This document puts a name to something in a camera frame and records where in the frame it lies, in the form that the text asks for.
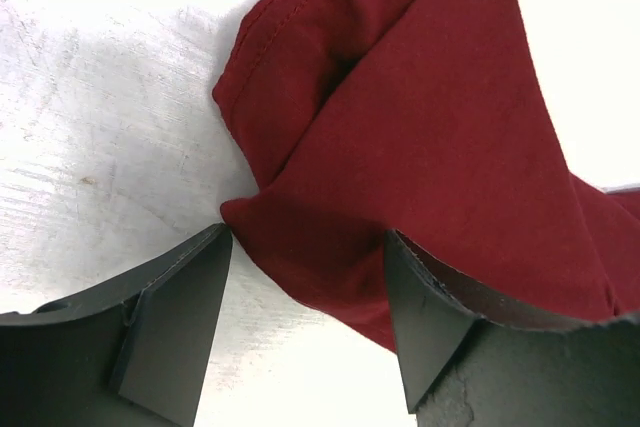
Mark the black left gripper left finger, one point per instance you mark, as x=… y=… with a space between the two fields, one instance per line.
x=130 y=351

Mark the dark maroon t-shirt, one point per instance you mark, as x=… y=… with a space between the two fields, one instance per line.
x=424 y=116

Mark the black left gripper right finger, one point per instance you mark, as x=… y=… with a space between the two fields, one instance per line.
x=472 y=356

